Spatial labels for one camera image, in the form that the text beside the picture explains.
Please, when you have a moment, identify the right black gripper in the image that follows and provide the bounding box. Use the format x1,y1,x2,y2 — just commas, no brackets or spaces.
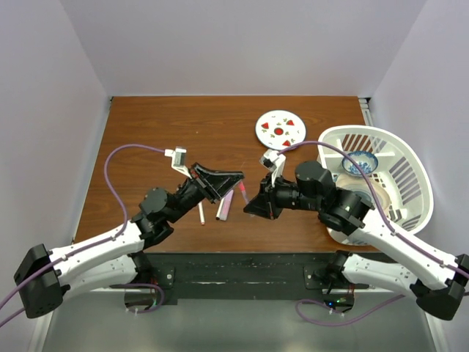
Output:
244,168,322,217

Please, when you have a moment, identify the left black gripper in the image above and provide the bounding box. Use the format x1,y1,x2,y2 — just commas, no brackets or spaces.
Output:
168,166,248,225

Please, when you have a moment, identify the pink highlighter pen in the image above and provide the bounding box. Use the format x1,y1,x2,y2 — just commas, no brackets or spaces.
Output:
220,190,234,221

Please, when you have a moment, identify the pink pen red tip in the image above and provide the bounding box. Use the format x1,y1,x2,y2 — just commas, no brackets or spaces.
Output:
239,183,249,204

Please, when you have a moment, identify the white pen peach tip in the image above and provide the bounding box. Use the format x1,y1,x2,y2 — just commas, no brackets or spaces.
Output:
198,202,205,226

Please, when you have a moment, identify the white pen black tip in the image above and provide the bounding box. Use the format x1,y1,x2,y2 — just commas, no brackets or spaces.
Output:
215,198,225,220

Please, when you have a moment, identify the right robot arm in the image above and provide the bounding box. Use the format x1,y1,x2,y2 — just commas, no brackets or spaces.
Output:
243,161,468,320

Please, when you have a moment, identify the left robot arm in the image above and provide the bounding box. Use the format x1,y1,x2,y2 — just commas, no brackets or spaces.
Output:
14,163,245,319

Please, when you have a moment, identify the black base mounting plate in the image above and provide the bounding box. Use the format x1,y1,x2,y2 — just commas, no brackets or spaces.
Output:
130,252,365,305

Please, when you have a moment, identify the white strawberry pattern plate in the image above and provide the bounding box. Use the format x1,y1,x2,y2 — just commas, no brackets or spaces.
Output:
254,110,307,150

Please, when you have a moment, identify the beige plate in rack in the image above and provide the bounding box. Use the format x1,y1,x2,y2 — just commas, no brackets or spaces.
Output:
336,174,391,216

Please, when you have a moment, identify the blue white bowl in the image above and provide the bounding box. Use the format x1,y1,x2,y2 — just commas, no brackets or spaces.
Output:
341,150,379,177

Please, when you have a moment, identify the white plastic dish rack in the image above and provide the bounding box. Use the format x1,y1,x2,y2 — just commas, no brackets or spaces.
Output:
319,125,434,235

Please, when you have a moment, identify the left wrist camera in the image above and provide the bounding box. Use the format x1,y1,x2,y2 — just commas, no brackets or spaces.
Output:
164,147,191,178

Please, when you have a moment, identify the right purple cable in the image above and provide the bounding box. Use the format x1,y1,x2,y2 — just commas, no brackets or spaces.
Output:
278,140,469,326

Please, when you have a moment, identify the purple cable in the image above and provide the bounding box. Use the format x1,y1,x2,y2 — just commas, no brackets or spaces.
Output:
0,143,173,327
278,140,469,326

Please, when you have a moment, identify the aluminium frame rail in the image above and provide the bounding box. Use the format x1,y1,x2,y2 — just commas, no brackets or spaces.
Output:
358,98,374,127

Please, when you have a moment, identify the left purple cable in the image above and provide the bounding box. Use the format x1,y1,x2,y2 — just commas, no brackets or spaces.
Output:
0,143,173,327

